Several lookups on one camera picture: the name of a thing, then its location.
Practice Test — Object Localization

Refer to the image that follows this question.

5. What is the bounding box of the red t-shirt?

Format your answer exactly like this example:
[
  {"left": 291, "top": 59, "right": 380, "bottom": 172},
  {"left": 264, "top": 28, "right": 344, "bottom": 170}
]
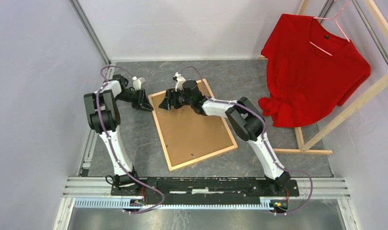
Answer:
[{"left": 259, "top": 14, "right": 371, "bottom": 128}]

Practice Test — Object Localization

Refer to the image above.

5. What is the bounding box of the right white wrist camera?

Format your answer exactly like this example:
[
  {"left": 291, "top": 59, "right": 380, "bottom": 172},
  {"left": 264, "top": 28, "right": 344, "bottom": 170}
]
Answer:
[{"left": 173, "top": 72, "right": 186, "bottom": 91}]

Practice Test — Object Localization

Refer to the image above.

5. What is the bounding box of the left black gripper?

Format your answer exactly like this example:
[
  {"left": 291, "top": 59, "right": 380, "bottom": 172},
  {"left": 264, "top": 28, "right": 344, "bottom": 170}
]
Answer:
[{"left": 115, "top": 88, "right": 154, "bottom": 112}]

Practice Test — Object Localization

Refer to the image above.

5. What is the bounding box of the pink clothes hanger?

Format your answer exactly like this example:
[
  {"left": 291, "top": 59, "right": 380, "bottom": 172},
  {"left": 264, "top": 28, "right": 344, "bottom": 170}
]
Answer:
[{"left": 309, "top": 0, "right": 352, "bottom": 57}]

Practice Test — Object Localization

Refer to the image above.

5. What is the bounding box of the wooden clothes rack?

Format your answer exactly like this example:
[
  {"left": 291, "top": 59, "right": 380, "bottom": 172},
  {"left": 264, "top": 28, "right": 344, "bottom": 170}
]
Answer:
[{"left": 274, "top": 0, "right": 388, "bottom": 155}]

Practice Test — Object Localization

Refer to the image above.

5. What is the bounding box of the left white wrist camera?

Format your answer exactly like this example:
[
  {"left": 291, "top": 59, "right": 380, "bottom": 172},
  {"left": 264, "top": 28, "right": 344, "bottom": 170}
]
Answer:
[{"left": 132, "top": 76, "right": 146, "bottom": 91}]

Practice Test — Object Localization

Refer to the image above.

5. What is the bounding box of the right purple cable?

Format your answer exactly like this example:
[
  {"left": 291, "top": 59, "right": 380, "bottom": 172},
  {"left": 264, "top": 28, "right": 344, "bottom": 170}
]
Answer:
[{"left": 179, "top": 66, "right": 314, "bottom": 217}]

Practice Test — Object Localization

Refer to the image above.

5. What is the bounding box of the brown backing board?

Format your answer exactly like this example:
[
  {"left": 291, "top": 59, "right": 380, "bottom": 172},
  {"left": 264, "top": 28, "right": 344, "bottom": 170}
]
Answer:
[{"left": 152, "top": 82, "right": 235, "bottom": 168}]

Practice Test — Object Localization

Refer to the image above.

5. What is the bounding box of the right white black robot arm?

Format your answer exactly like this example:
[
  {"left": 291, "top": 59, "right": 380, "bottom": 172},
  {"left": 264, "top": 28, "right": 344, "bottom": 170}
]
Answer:
[{"left": 159, "top": 80, "right": 291, "bottom": 196}]

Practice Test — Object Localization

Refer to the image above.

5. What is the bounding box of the aluminium rail frame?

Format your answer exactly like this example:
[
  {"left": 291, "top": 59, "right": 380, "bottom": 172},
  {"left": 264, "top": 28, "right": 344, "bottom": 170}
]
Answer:
[{"left": 54, "top": 177, "right": 360, "bottom": 230}]

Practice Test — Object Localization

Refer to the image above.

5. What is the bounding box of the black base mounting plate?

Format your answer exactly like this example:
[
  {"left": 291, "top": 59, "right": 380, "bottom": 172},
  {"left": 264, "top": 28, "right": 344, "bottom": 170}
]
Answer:
[{"left": 111, "top": 177, "right": 300, "bottom": 205}]

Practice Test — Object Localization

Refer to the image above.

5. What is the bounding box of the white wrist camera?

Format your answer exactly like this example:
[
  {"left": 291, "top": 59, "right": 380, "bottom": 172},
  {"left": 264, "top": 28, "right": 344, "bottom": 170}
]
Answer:
[
  {"left": 173, "top": 72, "right": 186, "bottom": 91},
  {"left": 132, "top": 76, "right": 146, "bottom": 91}
]

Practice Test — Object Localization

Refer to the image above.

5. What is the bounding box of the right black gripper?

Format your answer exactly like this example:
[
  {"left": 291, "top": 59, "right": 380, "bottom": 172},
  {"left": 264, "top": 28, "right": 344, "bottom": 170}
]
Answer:
[{"left": 159, "top": 86, "right": 194, "bottom": 110}]

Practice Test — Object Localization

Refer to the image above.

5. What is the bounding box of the wooden picture frame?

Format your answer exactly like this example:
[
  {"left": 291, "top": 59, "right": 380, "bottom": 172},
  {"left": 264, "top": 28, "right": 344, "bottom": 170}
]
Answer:
[{"left": 148, "top": 78, "right": 238, "bottom": 172}]

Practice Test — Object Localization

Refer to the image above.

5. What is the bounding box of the metal corner post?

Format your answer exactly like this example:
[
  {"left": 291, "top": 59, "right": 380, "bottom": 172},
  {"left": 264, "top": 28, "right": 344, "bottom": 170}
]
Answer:
[{"left": 69, "top": 0, "right": 111, "bottom": 65}]

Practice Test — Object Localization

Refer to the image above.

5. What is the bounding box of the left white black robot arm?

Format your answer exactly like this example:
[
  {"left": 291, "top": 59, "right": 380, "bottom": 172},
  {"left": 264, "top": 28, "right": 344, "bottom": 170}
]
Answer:
[{"left": 83, "top": 74, "right": 153, "bottom": 195}]

